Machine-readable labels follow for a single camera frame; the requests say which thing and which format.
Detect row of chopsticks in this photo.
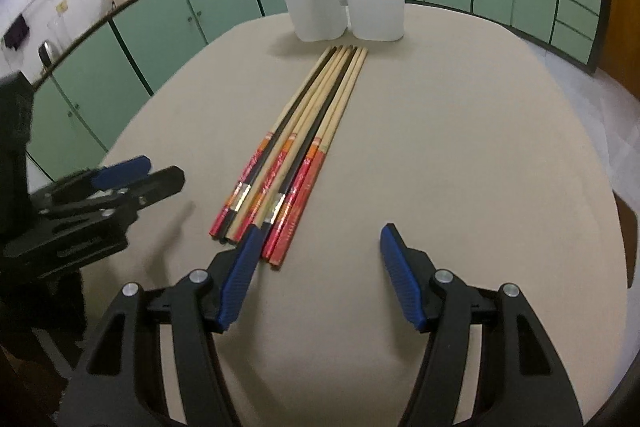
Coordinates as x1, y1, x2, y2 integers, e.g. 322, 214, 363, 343
209, 45, 369, 269

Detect dark hanging towel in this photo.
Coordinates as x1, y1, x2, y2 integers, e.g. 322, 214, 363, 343
2, 14, 31, 52

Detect wooden door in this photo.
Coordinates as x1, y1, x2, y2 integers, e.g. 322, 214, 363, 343
600, 0, 640, 102

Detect steel electric kettle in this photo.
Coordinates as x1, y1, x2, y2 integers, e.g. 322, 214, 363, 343
38, 39, 60, 75

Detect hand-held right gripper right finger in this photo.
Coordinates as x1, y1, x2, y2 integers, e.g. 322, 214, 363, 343
379, 222, 586, 427

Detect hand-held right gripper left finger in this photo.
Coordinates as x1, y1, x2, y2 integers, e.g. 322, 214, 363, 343
57, 225, 264, 427

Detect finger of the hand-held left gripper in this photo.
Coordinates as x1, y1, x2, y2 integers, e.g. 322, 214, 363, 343
40, 165, 186, 235
30, 155, 152, 208

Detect green kitchen base cabinets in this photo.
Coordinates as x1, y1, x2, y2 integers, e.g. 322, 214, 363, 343
25, 0, 613, 182

